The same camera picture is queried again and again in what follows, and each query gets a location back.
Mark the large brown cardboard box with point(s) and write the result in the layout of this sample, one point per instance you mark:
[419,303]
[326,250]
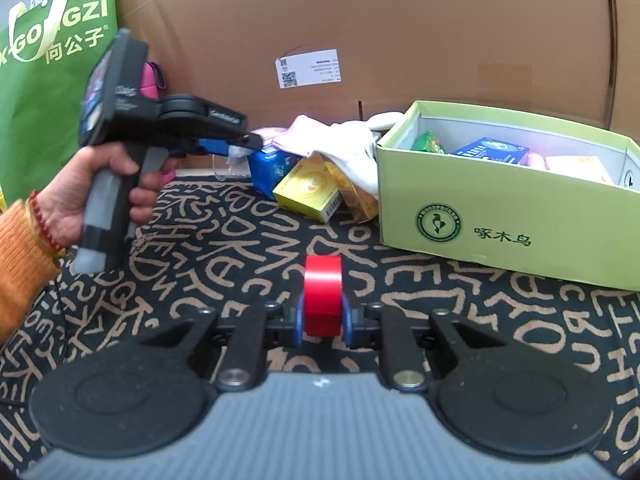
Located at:
[577,59]

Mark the red tape roll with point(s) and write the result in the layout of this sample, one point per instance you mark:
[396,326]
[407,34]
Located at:
[323,296]

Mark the blue flat box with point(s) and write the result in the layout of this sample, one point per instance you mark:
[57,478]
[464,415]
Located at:
[493,150]

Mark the white cloth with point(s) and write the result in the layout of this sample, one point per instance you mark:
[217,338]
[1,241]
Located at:
[350,145]

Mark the white shipping label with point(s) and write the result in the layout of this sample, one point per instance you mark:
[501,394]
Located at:
[308,69]

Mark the pale pink box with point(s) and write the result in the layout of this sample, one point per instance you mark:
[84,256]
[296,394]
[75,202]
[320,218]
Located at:
[588,168]

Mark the clear plastic cup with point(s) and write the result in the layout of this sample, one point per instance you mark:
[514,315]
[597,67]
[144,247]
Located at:
[232,166]

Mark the gold box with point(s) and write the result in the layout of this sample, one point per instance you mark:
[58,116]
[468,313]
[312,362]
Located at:
[362,205]

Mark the blue cube box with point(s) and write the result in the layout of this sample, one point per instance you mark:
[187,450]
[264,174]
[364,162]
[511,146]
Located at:
[268,167]

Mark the pink thermos bottle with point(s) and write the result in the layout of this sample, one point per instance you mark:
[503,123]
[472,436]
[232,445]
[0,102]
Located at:
[152,81]

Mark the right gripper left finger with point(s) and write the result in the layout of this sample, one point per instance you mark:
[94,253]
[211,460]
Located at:
[249,336]

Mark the patterned black rug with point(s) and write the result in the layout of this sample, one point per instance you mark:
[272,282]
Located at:
[219,245]

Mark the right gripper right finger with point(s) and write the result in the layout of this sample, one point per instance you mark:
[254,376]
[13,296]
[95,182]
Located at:
[389,332]

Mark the yellow medicine box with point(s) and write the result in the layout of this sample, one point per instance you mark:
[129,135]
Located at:
[309,189]

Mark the orange sleeved left forearm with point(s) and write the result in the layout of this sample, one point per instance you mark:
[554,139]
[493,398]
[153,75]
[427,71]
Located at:
[25,268]

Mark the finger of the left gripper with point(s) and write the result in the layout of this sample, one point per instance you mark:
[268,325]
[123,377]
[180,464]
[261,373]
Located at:
[214,147]
[249,141]

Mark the green shoe box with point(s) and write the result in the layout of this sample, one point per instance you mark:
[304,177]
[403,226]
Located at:
[512,217]

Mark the green shopping bag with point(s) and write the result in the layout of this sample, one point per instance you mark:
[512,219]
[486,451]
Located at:
[47,55]

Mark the small green packet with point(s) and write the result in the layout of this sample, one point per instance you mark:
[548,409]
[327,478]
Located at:
[427,143]

